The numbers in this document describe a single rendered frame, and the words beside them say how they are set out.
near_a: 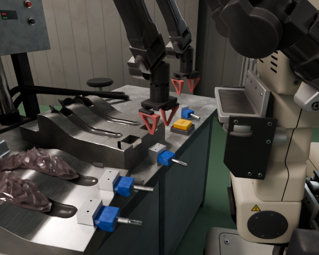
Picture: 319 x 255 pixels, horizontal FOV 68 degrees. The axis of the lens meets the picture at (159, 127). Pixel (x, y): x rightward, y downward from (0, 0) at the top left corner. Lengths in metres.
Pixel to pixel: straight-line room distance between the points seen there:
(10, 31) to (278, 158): 1.30
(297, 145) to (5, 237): 0.67
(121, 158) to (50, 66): 3.20
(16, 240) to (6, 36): 1.07
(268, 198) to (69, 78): 3.35
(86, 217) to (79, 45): 3.15
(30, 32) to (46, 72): 2.41
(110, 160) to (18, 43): 0.92
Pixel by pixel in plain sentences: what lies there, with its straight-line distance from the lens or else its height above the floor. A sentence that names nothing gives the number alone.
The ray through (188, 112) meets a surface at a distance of 1.11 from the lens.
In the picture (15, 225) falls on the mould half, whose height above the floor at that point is 0.87.
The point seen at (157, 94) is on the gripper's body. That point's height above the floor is 1.04.
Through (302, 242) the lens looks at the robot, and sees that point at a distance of 0.72.
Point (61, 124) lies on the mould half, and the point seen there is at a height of 0.91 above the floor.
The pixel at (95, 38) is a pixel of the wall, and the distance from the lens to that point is 3.44.
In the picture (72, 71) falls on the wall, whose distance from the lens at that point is 3.68.
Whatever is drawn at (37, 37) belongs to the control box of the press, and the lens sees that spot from 1.54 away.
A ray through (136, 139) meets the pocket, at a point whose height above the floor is 0.88.
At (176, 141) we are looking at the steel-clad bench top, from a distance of 0.93.
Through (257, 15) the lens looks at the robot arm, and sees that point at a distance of 0.38.
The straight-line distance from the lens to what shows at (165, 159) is 0.75.
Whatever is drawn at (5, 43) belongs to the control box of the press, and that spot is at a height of 1.12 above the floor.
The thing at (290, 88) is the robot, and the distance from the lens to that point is 0.54.
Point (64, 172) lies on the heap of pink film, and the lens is 0.66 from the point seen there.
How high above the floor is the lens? 1.24
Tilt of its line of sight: 25 degrees down
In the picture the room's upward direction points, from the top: straight up
